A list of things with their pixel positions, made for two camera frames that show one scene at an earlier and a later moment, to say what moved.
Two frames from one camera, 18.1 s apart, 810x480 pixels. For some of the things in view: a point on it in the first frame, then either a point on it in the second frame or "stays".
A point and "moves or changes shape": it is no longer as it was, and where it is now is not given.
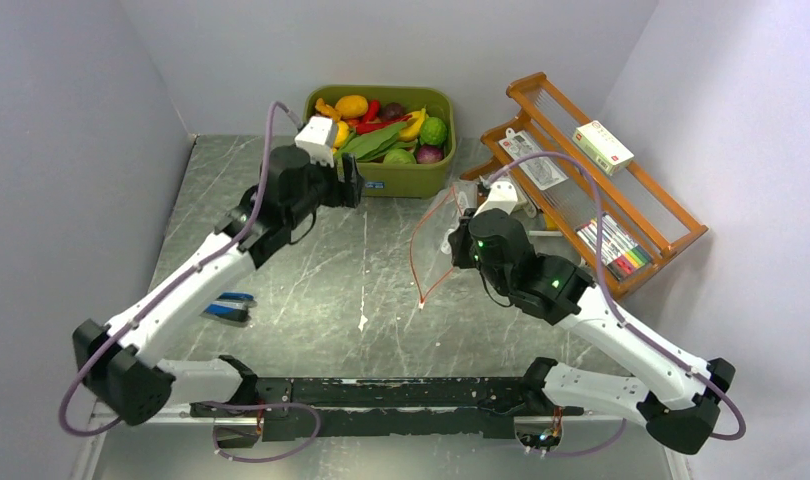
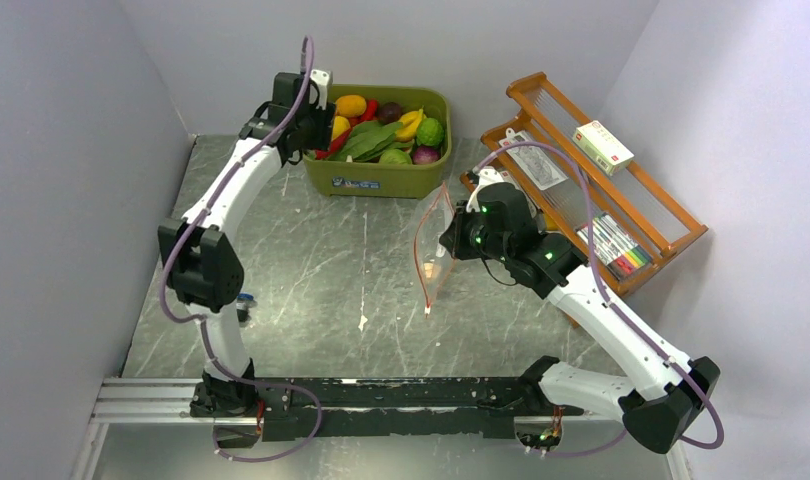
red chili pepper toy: [370, 125] moves or changes shape
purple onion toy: [429, 154] stays
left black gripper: [349, 188] -> [325, 118]
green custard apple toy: [433, 131] stays
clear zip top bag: [430, 260] moves or changes shape
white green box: [602, 146] stays
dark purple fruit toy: [392, 110] stays
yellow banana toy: [415, 121] stays
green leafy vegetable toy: [373, 146] stays
